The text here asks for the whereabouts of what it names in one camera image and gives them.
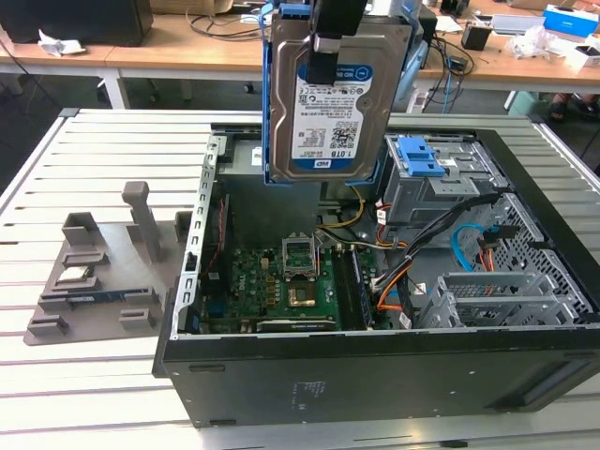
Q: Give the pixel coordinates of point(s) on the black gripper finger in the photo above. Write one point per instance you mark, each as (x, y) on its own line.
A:
(323, 65)

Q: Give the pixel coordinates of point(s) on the hard disk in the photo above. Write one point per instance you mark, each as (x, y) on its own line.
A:
(328, 131)

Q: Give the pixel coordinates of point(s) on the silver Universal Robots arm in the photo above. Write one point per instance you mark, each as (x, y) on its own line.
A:
(421, 58)

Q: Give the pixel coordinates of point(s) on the white power strip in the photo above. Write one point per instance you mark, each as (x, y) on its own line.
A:
(419, 100)

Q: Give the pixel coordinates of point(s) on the blue plastic drive latch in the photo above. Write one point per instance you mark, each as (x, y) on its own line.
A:
(417, 159)

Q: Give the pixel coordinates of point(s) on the wooden desk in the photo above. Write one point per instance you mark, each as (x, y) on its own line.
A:
(187, 51)

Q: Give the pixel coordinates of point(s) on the grey power supply unit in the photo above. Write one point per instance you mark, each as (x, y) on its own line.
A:
(267, 206)

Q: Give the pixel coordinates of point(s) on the grey optical drive cage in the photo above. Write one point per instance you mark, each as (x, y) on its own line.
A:
(422, 197)

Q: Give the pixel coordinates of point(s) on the grey tray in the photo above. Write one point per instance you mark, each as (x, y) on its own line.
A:
(515, 24)

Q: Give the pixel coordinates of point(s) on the clear plastic bag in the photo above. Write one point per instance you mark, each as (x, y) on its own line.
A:
(534, 42)

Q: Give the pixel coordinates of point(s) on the black RAM slot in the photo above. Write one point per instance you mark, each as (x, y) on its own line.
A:
(344, 290)

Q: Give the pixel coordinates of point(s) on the green motherboard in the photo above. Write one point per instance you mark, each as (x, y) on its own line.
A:
(253, 281)

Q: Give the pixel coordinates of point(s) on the CPU socket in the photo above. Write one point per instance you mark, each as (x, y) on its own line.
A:
(304, 296)

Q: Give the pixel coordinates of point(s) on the blue cardboard box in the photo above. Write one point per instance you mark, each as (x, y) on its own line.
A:
(569, 21)

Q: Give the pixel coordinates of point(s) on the large black box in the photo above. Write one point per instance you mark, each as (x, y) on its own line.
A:
(70, 21)

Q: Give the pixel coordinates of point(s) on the black graphics card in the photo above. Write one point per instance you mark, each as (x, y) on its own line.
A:
(295, 324)

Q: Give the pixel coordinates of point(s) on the white box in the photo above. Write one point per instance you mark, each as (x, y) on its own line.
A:
(586, 58)

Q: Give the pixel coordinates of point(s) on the crumpled white paper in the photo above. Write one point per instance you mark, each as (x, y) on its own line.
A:
(58, 46)

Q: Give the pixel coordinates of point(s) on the grey parts rack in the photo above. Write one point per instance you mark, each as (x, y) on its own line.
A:
(117, 267)

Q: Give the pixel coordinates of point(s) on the blue RAM stick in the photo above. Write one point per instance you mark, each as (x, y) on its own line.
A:
(103, 296)

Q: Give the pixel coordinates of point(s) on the black PC case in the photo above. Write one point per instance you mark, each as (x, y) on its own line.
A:
(375, 384)

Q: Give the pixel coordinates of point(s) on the silver CPU chip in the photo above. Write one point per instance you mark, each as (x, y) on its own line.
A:
(75, 275)

